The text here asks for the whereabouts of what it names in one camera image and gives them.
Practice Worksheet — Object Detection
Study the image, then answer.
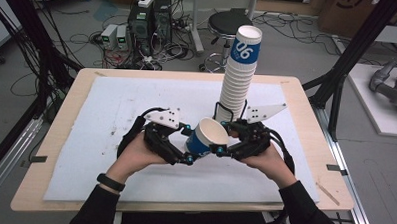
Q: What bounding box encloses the person's left hand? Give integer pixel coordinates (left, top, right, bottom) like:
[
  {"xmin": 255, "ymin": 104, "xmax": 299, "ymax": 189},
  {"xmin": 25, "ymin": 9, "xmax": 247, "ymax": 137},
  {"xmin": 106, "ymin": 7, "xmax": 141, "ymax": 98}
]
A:
[{"xmin": 105, "ymin": 131, "xmax": 170, "ymax": 187}]

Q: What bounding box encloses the blue white paper cup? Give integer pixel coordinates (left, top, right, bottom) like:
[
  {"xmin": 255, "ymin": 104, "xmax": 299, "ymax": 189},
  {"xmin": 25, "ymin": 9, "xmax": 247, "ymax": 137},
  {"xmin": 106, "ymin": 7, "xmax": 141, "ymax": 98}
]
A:
[{"xmin": 183, "ymin": 116, "xmax": 231, "ymax": 158}]

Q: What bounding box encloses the stack of paper cups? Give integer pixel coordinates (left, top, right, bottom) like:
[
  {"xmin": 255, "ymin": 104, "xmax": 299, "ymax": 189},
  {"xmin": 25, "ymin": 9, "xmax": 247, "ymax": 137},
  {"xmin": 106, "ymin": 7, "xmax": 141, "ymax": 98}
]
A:
[{"xmin": 215, "ymin": 24, "xmax": 265, "ymax": 126}]

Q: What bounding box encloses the black wristband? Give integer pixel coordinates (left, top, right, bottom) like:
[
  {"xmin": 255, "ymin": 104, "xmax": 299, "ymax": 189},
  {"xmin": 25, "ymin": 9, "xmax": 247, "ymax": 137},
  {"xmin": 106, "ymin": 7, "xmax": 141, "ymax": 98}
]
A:
[{"xmin": 96, "ymin": 171, "xmax": 127, "ymax": 194}]

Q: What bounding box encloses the silver power supply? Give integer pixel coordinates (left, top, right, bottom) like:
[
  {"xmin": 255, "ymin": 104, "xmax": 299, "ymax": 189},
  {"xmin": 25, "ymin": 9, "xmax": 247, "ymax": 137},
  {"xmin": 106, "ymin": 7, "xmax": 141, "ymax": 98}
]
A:
[
  {"xmin": 115, "ymin": 24, "xmax": 130, "ymax": 52},
  {"xmin": 100, "ymin": 23, "xmax": 120, "ymax": 51}
]

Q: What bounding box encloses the left hand-held gripper black cable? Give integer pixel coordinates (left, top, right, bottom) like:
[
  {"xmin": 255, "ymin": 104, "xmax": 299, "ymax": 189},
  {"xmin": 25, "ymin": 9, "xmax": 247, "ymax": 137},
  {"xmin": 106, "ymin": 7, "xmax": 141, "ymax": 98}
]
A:
[{"xmin": 116, "ymin": 105, "xmax": 170, "ymax": 161}]

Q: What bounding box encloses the white metal stand leg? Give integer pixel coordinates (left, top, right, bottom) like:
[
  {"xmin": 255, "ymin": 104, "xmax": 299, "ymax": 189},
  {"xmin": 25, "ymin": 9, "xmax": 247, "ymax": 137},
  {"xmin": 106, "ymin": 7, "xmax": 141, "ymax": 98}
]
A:
[{"xmin": 187, "ymin": 0, "xmax": 207, "ymax": 57}]

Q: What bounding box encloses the hand-held gripper black cable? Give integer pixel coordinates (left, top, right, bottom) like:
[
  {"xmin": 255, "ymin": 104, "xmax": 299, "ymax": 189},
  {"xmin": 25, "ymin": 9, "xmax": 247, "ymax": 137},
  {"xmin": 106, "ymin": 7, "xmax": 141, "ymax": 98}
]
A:
[
  {"xmin": 116, "ymin": 105, "xmax": 170, "ymax": 161},
  {"xmin": 266, "ymin": 127, "xmax": 298, "ymax": 175}
]

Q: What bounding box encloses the tangle of floor cables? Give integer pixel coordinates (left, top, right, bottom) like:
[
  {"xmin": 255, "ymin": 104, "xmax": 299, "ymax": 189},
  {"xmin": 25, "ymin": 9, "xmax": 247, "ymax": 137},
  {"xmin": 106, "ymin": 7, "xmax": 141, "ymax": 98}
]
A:
[{"xmin": 87, "ymin": 7, "xmax": 199, "ymax": 73}]

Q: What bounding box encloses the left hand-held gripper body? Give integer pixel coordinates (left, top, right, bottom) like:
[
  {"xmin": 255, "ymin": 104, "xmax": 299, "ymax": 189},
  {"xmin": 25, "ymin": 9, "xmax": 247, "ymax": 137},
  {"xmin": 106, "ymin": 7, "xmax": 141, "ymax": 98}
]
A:
[{"xmin": 142, "ymin": 106, "xmax": 188, "ymax": 167}]

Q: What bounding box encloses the black wire cup holder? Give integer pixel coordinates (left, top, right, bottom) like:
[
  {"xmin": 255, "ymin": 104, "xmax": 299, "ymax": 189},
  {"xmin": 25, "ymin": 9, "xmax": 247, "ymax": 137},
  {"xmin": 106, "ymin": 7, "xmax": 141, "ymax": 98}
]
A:
[{"xmin": 213, "ymin": 98, "xmax": 249, "ymax": 127}]

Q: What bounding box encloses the person's right hand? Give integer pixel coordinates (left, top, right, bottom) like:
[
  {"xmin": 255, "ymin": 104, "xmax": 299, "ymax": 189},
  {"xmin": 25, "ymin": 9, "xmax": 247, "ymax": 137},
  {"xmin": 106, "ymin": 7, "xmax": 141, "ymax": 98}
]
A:
[{"xmin": 240, "ymin": 141, "xmax": 300, "ymax": 191}]

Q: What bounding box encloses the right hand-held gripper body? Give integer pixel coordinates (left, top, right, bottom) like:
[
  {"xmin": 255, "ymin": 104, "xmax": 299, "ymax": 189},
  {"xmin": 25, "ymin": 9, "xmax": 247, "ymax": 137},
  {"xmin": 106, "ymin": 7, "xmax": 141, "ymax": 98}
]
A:
[{"xmin": 231, "ymin": 101, "xmax": 288, "ymax": 163}]

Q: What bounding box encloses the black tape strip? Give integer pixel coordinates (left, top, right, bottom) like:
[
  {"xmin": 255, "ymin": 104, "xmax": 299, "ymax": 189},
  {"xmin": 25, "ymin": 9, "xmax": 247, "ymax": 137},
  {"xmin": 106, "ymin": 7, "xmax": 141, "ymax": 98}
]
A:
[
  {"xmin": 29, "ymin": 154, "xmax": 49, "ymax": 165},
  {"xmin": 325, "ymin": 163, "xmax": 350, "ymax": 177}
]

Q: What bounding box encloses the white foam mat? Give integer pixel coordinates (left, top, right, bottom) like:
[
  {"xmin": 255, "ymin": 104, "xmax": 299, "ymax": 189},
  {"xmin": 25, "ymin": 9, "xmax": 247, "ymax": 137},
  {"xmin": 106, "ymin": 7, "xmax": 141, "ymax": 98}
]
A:
[{"xmin": 42, "ymin": 74, "xmax": 325, "ymax": 211}]

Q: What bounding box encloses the large cardboard box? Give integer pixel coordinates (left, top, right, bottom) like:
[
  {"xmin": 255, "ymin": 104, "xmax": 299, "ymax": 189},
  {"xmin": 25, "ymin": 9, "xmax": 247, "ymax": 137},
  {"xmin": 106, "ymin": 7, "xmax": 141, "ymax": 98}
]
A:
[{"xmin": 316, "ymin": 0, "xmax": 384, "ymax": 40}]

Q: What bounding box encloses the right hand-held gripper black cable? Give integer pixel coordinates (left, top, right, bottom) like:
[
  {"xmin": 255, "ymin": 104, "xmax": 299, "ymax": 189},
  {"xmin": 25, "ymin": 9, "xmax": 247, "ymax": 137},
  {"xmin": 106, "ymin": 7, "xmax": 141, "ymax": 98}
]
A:
[{"xmin": 266, "ymin": 127, "xmax": 298, "ymax": 175}]

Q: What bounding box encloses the person's dark clothing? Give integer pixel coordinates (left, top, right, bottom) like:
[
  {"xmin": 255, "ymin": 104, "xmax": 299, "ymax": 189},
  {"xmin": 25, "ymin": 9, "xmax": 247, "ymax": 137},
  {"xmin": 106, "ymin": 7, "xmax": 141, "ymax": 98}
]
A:
[{"xmin": 120, "ymin": 206, "xmax": 271, "ymax": 224}]

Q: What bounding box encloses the black computer tower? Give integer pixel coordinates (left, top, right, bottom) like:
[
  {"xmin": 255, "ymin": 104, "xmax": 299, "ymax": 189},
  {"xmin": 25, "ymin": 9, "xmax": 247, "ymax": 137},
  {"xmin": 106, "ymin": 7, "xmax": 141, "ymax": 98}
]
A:
[
  {"xmin": 125, "ymin": 2, "xmax": 156, "ymax": 56},
  {"xmin": 152, "ymin": 0, "xmax": 174, "ymax": 46}
]

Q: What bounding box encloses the white floor board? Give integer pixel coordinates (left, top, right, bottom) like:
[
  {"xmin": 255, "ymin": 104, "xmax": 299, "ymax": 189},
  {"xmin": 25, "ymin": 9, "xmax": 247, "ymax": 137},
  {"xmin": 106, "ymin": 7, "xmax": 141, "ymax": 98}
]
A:
[{"xmin": 345, "ymin": 62, "xmax": 397, "ymax": 138}]

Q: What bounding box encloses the black round stool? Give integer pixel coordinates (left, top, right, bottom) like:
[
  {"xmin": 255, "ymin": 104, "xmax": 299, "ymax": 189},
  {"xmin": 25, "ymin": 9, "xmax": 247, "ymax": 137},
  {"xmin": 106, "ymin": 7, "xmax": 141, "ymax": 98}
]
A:
[{"xmin": 199, "ymin": 6, "xmax": 255, "ymax": 74}]

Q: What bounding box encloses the black frame post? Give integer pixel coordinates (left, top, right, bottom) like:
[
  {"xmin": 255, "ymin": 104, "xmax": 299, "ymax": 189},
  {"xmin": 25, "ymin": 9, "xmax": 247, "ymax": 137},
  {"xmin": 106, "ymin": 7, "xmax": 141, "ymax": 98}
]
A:
[
  {"xmin": 300, "ymin": 0, "xmax": 397, "ymax": 144},
  {"xmin": 0, "ymin": 0, "xmax": 86, "ymax": 117}
]

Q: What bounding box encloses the thin wooden stick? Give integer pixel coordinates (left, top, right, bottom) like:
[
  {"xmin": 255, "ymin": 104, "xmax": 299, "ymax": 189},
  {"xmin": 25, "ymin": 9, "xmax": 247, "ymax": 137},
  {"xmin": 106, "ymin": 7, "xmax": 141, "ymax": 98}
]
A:
[{"xmin": 314, "ymin": 181, "xmax": 342, "ymax": 207}]

